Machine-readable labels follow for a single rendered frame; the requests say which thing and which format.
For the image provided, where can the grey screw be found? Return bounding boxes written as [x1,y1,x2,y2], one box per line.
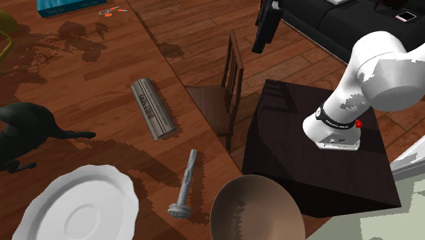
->
[167,149,199,220]

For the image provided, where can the folded grey newspaper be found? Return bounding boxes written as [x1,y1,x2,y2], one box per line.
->
[130,77,178,141]

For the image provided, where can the orange and silver keys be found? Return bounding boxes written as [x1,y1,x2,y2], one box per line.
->
[99,5,128,18]

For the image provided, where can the black sofa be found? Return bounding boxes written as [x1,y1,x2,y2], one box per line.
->
[251,0,425,65]

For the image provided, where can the black animal figure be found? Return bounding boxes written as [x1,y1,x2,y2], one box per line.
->
[0,102,97,175]

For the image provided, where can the white phone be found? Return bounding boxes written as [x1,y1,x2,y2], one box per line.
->
[394,10,418,23]

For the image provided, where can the white plate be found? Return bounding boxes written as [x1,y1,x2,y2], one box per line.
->
[12,164,140,240]

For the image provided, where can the dark robot stand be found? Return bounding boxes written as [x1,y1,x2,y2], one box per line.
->
[241,78,402,219]

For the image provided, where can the brown bowl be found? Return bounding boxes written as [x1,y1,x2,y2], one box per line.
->
[209,175,306,240]

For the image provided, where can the dark wooden chair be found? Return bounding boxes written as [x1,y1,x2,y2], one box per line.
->
[185,29,245,153]

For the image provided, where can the yellow-green chair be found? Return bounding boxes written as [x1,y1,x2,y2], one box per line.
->
[0,9,19,64]

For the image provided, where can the blue book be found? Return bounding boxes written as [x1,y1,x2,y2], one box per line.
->
[36,0,108,18]

